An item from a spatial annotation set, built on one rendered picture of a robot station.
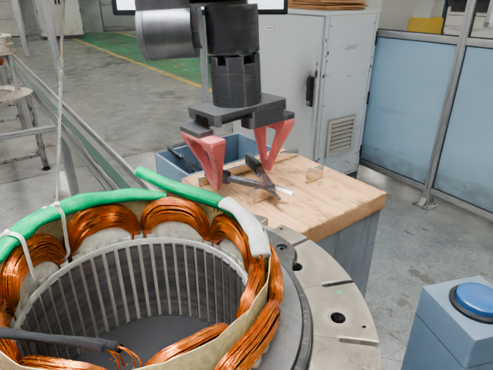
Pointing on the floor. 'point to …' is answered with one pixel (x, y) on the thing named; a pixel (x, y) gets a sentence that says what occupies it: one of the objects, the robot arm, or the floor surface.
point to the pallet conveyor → (70, 136)
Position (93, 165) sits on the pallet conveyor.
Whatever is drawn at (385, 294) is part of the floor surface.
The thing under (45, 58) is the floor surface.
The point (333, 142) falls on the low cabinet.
